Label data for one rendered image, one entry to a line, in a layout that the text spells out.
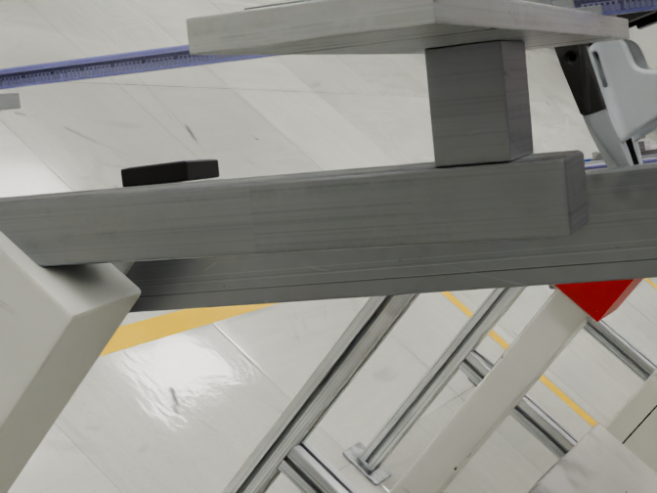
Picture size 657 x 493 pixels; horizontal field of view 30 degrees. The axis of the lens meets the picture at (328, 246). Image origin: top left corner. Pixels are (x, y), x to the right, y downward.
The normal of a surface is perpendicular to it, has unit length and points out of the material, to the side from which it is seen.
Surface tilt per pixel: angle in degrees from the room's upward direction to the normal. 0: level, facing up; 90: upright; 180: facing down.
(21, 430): 90
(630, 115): 90
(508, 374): 90
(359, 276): 90
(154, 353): 0
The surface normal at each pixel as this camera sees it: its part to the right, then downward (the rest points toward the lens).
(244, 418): 0.55, -0.76
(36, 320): -0.36, 0.14
